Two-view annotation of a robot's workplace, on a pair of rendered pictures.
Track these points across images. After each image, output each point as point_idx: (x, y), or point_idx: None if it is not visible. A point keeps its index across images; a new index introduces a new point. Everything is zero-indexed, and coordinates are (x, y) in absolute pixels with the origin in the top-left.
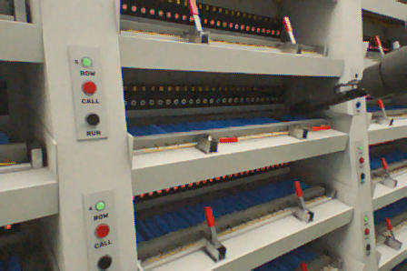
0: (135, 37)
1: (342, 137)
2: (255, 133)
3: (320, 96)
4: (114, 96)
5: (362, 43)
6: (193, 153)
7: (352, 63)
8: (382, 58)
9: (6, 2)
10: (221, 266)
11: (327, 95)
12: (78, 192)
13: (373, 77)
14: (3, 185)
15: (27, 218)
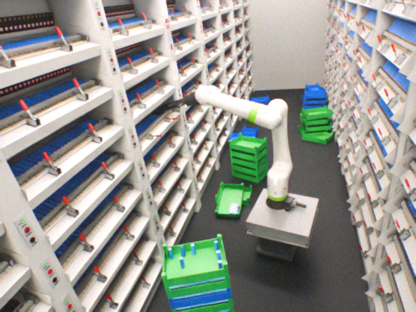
0: (135, 117)
1: (178, 115)
2: (156, 125)
3: (172, 106)
4: (135, 135)
5: (179, 76)
6: (148, 141)
7: (177, 86)
8: (189, 95)
9: (106, 120)
10: (160, 168)
11: (174, 106)
12: (136, 161)
13: (187, 101)
14: (125, 165)
15: (130, 170)
